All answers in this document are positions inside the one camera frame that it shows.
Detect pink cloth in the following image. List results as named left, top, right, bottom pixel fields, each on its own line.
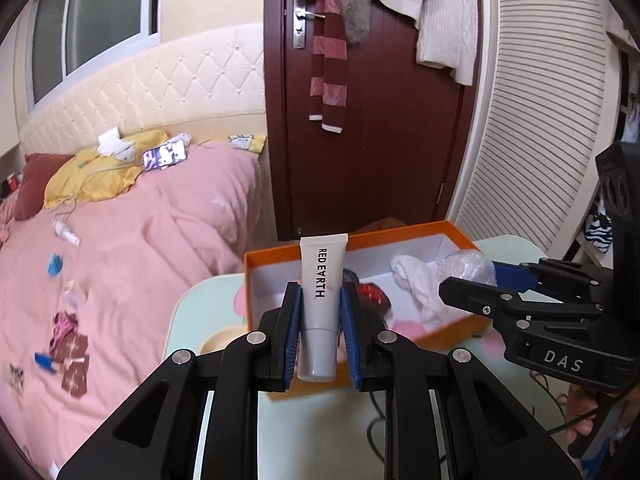
left=51, top=312, right=80, bottom=343

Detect white knit sweater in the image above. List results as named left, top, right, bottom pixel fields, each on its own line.
left=369, top=0, right=480, bottom=86

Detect light green desktop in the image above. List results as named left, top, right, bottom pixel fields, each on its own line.
left=162, top=235, right=601, bottom=480

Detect small white spray bottle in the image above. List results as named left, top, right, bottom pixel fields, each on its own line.
left=54, top=217, right=81, bottom=246

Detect person's right hand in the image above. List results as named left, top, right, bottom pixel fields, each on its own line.
left=564, top=385, right=602, bottom=441

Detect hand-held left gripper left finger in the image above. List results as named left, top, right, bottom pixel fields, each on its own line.
left=56, top=282, right=303, bottom=480

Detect brown patterned sock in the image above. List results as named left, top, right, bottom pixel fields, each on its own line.
left=49, top=335, right=89, bottom=365
left=61, top=355, right=91, bottom=399

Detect dark red pillow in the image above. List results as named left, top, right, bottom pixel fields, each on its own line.
left=14, top=152, right=76, bottom=221

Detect red white striped scarf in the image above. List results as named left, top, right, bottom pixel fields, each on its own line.
left=292, top=0, right=348, bottom=135

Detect white paper box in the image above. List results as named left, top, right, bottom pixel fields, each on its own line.
left=97, top=128, right=123, bottom=156

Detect dark red door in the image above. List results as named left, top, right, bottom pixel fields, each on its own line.
left=263, top=0, right=493, bottom=241

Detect clear plastic bag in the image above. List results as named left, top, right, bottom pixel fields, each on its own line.
left=439, top=251, right=497, bottom=288

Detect cream tufted headboard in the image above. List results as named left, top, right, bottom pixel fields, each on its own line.
left=17, top=22, right=266, bottom=158

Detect pink blanket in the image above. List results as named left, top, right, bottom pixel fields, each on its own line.
left=0, top=137, right=266, bottom=466

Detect white louvered door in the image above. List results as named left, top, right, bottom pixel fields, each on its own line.
left=445, top=0, right=626, bottom=261

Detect yellow pillow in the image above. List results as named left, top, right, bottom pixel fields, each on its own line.
left=44, top=130, right=171, bottom=209

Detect black cable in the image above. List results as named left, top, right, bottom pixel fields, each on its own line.
left=366, top=372, right=601, bottom=466

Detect grey fur scarf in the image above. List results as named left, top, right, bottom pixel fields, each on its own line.
left=334, top=0, right=373, bottom=45

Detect orange cardboard box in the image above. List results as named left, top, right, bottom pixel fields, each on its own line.
left=243, top=220, right=493, bottom=403

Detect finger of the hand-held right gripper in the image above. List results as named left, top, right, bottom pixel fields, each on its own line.
left=438, top=276, right=608, bottom=331
left=491, top=257, right=616, bottom=302

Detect white charging cable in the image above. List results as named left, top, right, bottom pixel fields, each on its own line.
left=52, top=160, right=132, bottom=226

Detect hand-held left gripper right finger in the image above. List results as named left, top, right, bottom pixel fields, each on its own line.
left=339, top=285, right=583, bottom=480

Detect red small packet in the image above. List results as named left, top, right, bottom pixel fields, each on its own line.
left=342, top=269, right=392, bottom=318

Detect white cream tube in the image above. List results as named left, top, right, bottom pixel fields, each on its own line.
left=296, top=233, right=349, bottom=381

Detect black white striped cloth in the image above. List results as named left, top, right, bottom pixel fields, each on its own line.
left=585, top=210, right=613, bottom=253

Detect yellow printed cloth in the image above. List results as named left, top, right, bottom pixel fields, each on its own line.
left=229, top=133, right=267, bottom=153

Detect window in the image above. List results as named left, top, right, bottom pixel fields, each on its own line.
left=27, top=0, right=163, bottom=108

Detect metal door handle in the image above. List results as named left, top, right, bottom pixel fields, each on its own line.
left=292, top=0, right=326, bottom=50

